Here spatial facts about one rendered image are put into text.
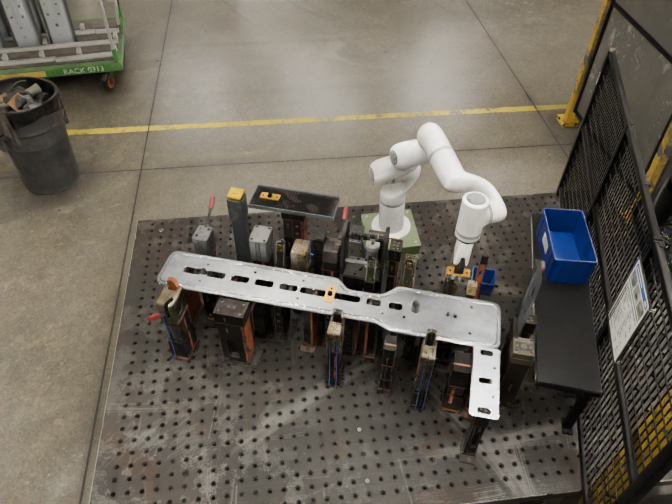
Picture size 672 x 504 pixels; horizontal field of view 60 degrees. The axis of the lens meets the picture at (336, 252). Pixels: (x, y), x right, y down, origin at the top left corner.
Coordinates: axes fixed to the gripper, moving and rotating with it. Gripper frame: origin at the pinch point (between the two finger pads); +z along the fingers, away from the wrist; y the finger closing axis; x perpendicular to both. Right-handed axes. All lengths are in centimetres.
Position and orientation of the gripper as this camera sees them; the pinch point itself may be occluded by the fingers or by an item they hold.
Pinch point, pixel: (459, 266)
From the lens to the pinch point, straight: 211.3
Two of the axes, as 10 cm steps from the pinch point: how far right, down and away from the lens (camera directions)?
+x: 9.8, 1.6, -1.3
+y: -2.1, 7.0, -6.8
